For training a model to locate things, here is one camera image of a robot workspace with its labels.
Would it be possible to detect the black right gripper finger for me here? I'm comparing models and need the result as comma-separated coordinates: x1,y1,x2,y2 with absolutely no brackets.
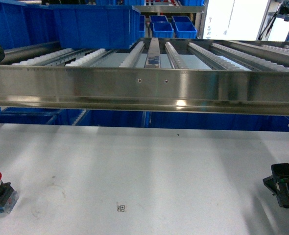
263,163,289,209

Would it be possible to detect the small QR code sticker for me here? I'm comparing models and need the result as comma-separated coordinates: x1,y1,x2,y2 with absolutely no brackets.
117,202,127,212

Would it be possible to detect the large blue bin on rack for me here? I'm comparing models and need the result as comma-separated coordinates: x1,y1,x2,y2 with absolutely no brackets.
48,4,140,49

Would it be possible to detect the small blue background bin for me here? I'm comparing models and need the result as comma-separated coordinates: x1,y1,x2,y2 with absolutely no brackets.
174,22,197,39
152,22,174,38

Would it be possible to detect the steel roller flow rack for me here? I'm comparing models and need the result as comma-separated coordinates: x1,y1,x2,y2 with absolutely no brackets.
0,38,289,116

